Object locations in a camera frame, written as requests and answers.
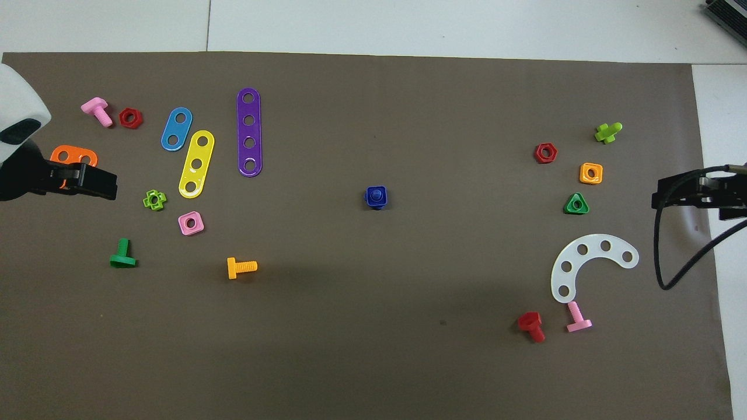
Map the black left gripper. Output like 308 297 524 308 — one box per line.
0 139 118 202

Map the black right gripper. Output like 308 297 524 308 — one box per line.
652 169 747 221

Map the orange heart-shaped plate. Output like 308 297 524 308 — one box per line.
50 145 99 189

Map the pink toy bolt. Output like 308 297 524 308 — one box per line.
566 301 594 334
81 97 114 128

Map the green toy bolt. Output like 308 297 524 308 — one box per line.
109 238 138 269

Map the blue two-hole strip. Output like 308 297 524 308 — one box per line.
160 107 193 152

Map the lime cross-head toy bolt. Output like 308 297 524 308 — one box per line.
594 122 623 145

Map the white curved five-hole plate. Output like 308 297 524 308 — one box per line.
550 234 640 304

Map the yellow three-hole strip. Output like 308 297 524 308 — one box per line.
178 129 215 199

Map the pink square toy nut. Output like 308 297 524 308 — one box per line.
178 211 205 236

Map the purple four-hole strip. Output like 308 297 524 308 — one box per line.
236 87 263 177

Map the orange toy bolt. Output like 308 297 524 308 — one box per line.
226 257 259 280

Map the grey ribbed device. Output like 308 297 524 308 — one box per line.
702 0 747 33

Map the red hexagon-head toy bolt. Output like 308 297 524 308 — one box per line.
518 311 546 344

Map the brown table mat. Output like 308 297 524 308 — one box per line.
0 51 735 420

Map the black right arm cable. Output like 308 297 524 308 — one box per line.
654 165 747 291

